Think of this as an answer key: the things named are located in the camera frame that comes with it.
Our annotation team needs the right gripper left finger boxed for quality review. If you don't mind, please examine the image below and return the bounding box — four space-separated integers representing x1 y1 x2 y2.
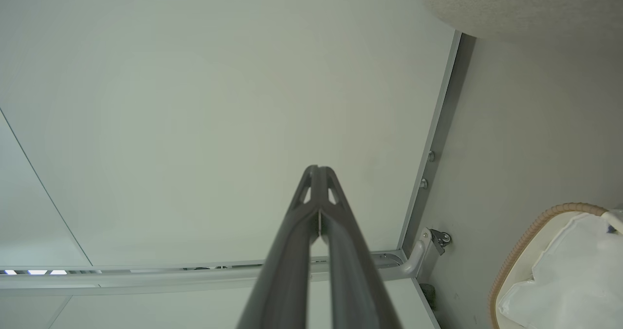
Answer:
237 164 320 329

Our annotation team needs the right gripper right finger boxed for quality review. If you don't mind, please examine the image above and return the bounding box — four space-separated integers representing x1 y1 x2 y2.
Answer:
318 165 403 329

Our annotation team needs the white basket liner cloth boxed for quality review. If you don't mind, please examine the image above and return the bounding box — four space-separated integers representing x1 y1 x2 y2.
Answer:
496 209 623 329

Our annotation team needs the wicker laundry basket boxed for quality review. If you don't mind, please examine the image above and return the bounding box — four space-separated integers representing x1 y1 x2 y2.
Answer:
489 202 623 329

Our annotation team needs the black caster wheel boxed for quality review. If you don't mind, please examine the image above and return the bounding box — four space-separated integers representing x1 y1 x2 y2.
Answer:
430 229 453 256

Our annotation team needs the grey fabric sofa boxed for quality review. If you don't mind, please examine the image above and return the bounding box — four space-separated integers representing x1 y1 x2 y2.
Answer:
417 0 623 46

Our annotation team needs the grey partition foot bracket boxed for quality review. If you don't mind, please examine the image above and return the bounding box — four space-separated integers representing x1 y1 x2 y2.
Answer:
398 227 435 279

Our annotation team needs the grey partition floor rail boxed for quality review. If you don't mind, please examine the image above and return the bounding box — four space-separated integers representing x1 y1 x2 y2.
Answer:
396 30 476 253

